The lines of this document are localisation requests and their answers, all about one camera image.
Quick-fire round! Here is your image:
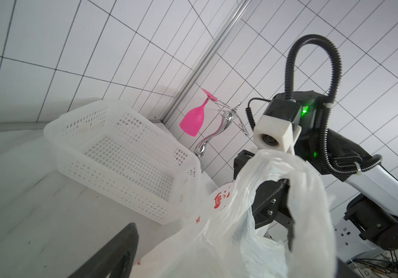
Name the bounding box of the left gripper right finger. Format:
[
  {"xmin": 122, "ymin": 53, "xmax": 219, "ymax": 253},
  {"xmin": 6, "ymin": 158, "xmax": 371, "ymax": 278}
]
[{"xmin": 335, "ymin": 258, "xmax": 360, "ymax": 278}]

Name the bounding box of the white bag with red print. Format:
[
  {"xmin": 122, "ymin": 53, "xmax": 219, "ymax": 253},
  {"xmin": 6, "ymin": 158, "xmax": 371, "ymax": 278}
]
[{"xmin": 131, "ymin": 149, "xmax": 337, "ymax": 278}]

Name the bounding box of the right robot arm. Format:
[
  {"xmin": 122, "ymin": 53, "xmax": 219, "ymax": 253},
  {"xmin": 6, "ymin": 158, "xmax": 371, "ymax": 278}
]
[{"xmin": 246, "ymin": 34, "xmax": 398, "ymax": 250}]

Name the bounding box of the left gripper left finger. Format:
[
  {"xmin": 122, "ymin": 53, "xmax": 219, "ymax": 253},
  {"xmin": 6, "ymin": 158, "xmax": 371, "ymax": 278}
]
[{"xmin": 70, "ymin": 222, "xmax": 139, "ymax": 278}]

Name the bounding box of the white perforated plastic basket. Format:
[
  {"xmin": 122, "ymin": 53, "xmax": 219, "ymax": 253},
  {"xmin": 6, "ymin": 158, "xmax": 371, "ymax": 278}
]
[{"xmin": 44, "ymin": 100, "xmax": 201, "ymax": 225}]

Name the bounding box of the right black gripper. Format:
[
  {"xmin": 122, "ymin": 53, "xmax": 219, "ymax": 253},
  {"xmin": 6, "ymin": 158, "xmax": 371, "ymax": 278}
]
[{"xmin": 233, "ymin": 149, "xmax": 295, "ymax": 251}]

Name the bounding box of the pink plastic wine glass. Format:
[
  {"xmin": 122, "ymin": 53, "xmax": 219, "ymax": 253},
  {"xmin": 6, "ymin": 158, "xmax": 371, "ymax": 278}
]
[{"xmin": 179, "ymin": 89, "xmax": 219, "ymax": 137}]

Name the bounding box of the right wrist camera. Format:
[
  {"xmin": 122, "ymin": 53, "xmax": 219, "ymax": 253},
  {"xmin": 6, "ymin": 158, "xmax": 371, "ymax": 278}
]
[{"xmin": 253, "ymin": 98, "xmax": 302, "ymax": 155}]

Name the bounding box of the silver metal glass rack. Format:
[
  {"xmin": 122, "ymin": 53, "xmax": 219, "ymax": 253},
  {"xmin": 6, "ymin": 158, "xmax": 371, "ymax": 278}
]
[{"xmin": 194, "ymin": 98, "xmax": 249, "ymax": 158}]

